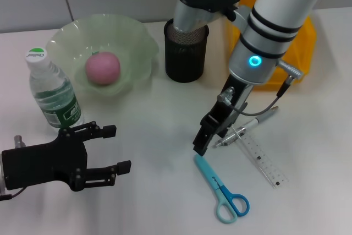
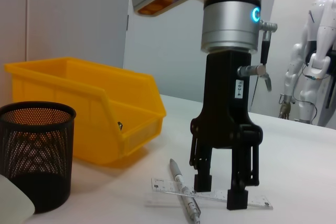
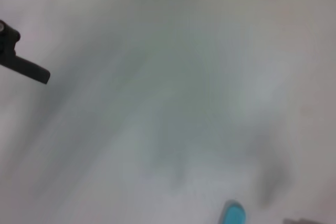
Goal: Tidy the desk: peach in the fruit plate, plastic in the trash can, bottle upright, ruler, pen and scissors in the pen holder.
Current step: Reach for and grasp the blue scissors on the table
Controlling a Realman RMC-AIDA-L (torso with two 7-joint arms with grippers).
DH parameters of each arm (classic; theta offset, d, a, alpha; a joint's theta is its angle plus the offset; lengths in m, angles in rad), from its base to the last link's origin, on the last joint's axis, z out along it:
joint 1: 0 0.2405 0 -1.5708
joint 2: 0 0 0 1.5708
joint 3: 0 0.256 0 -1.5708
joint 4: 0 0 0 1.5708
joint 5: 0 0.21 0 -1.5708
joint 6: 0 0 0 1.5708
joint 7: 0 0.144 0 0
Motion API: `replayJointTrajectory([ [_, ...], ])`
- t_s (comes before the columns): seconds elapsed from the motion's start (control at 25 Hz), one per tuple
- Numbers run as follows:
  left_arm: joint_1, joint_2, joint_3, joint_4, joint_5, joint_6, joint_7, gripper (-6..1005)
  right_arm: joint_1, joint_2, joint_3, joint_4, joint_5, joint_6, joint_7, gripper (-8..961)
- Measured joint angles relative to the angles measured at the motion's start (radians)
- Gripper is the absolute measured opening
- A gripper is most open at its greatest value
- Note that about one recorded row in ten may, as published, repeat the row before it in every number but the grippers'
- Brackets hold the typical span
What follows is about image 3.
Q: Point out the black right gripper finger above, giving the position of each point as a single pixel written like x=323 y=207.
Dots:
x=10 y=51

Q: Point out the blue scissors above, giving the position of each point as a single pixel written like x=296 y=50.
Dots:
x=233 y=214

